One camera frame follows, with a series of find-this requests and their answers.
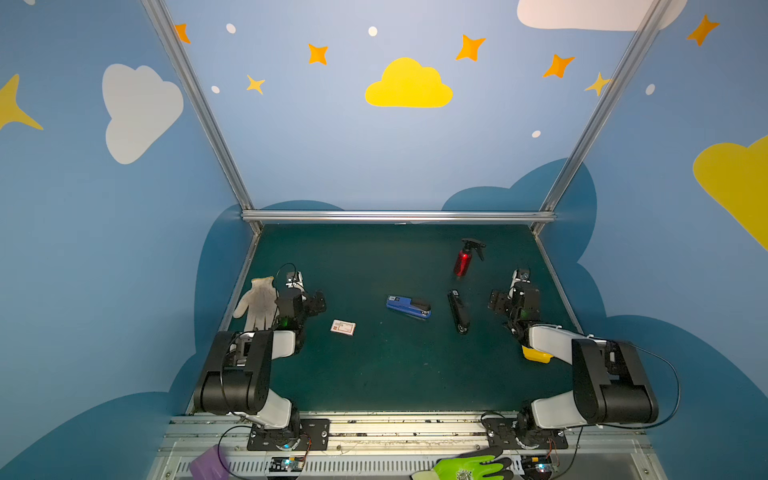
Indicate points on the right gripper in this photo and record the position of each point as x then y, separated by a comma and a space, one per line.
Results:
500, 302

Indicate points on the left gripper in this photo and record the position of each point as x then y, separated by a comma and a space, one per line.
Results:
313, 302

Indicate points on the red white staple box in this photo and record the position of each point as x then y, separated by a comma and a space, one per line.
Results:
343, 327

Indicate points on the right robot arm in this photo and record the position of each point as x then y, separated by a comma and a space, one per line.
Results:
609, 382

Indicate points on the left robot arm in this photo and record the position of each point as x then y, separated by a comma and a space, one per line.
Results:
236, 377

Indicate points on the white knit glove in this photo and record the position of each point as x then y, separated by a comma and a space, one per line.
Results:
258, 305

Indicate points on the yellow plastic scoop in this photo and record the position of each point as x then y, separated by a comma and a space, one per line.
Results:
537, 356

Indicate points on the red spray bottle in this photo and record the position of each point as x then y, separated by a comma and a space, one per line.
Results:
470, 248

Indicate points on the green black work glove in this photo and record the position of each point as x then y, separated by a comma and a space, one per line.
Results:
485, 464

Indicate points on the purple cloth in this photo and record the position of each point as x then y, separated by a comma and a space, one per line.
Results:
209, 466

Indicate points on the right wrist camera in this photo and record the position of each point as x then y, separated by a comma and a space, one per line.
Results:
521, 275

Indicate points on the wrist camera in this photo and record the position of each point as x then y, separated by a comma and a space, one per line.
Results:
294, 280
521, 275

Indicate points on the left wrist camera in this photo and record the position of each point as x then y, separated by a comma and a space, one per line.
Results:
294, 280

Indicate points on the aluminium rail frame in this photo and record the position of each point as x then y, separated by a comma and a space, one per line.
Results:
635, 53

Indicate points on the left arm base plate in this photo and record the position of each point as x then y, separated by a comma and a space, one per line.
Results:
304, 434

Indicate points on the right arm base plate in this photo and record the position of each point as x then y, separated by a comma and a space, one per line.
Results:
510, 434

